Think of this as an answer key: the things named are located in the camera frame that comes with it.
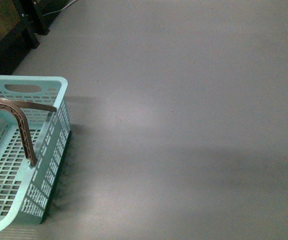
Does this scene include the light blue plastic basket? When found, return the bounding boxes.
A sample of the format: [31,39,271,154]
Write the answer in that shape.
[0,75,70,231]

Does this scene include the brown basket handle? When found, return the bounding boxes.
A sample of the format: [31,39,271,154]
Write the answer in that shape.
[0,98,57,112]
[0,107,37,166]

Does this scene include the brown basket handle front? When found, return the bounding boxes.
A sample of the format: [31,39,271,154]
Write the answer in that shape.
[0,107,37,166]

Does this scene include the black display shelf unit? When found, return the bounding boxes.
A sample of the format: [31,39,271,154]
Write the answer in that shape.
[0,0,68,75]

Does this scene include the white cable on floor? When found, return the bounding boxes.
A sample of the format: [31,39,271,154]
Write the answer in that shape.
[42,0,75,16]

